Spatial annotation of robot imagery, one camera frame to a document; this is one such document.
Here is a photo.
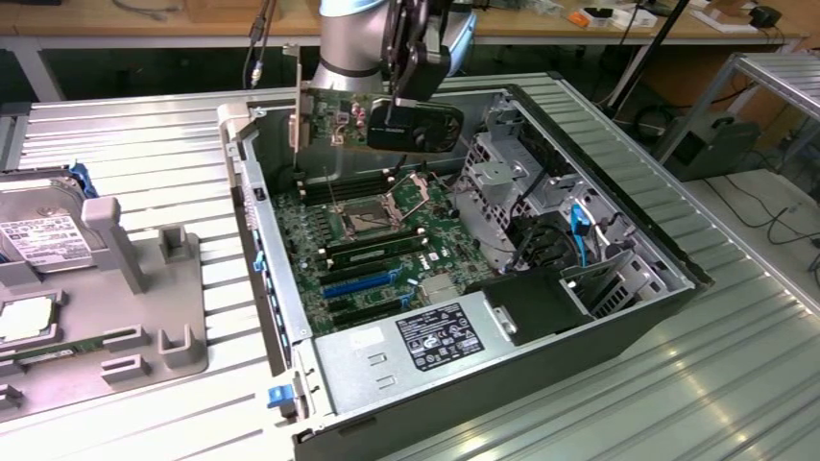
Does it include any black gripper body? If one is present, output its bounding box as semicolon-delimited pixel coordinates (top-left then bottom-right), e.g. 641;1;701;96
400;0;451;49

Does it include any black NVIDIA graphics card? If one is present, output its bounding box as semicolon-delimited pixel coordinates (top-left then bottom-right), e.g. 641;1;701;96
280;42;468;170

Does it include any orange white small box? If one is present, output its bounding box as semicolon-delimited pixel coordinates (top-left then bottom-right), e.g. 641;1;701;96
567;7;616;29

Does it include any silver metal disk bay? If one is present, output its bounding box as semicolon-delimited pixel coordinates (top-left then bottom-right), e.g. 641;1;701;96
455;129;581;263

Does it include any metal socket cover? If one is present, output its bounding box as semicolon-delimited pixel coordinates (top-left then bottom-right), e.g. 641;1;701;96
380;171;444;226

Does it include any thin metal locking lever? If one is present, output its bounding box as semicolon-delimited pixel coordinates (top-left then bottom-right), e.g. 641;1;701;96
323;164;343;213

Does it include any white flat box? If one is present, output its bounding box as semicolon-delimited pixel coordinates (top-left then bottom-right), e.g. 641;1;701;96
607;9;660;29

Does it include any CPU socket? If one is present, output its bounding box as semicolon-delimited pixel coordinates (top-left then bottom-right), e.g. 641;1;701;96
336;195;411;241

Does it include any black tripod pole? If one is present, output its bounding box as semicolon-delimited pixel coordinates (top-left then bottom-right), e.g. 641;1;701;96
605;0;693;114

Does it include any green motherboard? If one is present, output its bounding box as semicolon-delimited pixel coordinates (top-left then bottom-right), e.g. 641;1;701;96
272;170;508;335

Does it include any green RAM stick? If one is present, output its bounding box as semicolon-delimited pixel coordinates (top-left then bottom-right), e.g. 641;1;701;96
0;335;112;367
327;233;429;266

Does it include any long black expansion slot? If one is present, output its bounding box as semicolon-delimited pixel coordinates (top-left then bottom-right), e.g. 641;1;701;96
317;263;385;288
329;300;405;331

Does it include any silver chipset heatsink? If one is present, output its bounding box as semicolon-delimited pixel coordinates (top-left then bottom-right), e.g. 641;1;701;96
419;276;461;298

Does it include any white paper stack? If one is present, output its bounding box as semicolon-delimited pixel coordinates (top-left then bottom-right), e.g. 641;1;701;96
688;7;761;34

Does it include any blue expansion slot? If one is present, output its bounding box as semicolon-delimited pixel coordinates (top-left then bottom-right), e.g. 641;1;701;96
321;271;393;299

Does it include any black floor device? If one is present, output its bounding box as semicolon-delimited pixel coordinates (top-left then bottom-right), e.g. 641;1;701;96
663;114;763;182

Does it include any black power adapter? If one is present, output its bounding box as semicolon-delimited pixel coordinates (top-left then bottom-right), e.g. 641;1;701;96
748;5;780;29

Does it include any grey power supply unit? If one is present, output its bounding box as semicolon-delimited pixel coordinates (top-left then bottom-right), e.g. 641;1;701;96
309;289;521;420

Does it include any silver hard disk drive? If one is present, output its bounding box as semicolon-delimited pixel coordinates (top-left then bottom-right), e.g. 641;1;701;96
0;172;99;276

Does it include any grey parts rack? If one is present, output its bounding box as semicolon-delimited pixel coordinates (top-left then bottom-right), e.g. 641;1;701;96
0;195;213;420

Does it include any open black PC case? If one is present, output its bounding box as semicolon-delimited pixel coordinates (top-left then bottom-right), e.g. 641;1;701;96
215;84;713;461

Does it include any silver CPU chip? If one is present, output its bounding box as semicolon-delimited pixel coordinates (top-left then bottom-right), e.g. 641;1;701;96
0;296;57;341

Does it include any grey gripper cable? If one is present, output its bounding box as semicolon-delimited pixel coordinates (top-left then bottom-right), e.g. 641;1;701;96
245;0;279;91

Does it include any black coiled floor cable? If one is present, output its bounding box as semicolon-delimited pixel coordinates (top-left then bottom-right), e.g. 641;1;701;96
631;103;672;143

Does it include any black disk wire bundle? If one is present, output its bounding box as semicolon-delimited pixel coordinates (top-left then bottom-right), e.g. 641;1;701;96
508;210;581;276

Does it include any blue flat disk wire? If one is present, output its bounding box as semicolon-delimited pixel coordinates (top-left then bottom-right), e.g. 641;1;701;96
567;203;592;270

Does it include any aluminium frame table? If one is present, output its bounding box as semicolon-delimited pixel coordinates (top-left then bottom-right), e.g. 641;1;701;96
656;50;820;169

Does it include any blue disk bracket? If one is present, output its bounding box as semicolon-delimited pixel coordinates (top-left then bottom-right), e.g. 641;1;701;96
65;161;99;201

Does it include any grey metal frame rail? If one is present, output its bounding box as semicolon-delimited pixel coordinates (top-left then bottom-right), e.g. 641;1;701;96
0;101;32;173

